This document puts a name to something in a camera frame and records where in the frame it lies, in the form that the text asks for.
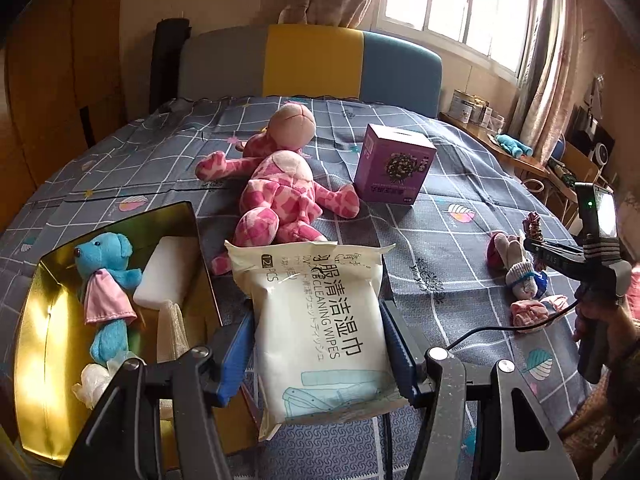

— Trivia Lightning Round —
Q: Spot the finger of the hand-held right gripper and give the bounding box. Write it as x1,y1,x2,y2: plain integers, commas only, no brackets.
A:
524,237,585,257
535,252,585,280

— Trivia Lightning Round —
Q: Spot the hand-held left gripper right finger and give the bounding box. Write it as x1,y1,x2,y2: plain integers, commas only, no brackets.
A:
379,299,571,480

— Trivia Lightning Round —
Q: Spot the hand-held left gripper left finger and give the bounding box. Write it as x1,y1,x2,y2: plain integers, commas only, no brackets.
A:
60,310,257,480

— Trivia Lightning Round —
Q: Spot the patterned hair scrunchie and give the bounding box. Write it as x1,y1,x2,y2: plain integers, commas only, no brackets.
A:
522,212,547,272

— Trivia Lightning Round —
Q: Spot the dark red sock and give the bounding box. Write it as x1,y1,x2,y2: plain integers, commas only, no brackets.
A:
487,232,508,268

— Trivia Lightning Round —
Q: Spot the cream cloth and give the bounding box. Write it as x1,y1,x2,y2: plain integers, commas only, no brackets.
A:
156,299,191,363

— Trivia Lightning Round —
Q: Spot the cream wet wipes pack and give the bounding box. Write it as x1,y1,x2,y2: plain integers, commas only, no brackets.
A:
224,240,407,442

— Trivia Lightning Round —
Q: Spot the white sponge block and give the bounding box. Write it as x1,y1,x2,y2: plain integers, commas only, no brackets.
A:
132,236,203,311

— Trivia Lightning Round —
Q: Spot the white plastic bag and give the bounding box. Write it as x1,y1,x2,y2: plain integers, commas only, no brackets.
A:
72,357,146,408

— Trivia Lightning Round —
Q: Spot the blue teddy bear pink dress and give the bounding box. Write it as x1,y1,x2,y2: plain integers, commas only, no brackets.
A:
74,232,143,366

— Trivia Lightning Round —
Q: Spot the gold metal box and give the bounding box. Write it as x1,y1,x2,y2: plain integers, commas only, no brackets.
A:
12,201,261,468

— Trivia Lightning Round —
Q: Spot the person's right hand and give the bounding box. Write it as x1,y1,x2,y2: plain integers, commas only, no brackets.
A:
572,300,640,359

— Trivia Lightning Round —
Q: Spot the wooden side desk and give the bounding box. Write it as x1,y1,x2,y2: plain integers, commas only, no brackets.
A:
440,110,556,181

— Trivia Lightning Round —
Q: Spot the teal plush toy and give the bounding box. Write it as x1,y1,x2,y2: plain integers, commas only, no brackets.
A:
492,133,532,157

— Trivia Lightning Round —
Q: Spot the patterned red clothing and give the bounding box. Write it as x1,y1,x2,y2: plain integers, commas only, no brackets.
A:
560,340,640,461

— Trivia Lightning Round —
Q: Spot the purple cardboard box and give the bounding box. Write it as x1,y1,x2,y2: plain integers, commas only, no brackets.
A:
354,123,437,206

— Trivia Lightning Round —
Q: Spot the pink spotted plush toy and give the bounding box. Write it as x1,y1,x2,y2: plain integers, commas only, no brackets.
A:
195,102,362,276

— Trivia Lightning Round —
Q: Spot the floral curtain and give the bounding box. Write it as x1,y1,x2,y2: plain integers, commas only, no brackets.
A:
510,0,591,151

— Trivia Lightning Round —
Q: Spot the window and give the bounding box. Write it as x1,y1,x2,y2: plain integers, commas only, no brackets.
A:
382,0,531,81

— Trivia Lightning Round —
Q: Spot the grey yellow blue headboard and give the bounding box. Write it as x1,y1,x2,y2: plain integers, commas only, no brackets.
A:
179,24,443,118

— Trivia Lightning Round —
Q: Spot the black rolled mat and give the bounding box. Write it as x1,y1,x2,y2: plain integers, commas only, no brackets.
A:
150,19,191,116

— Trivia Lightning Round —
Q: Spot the wooden wardrobe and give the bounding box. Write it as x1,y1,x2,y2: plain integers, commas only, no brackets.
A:
0,0,126,221

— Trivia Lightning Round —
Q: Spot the black cable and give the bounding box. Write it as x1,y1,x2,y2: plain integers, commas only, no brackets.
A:
382,297,583,480

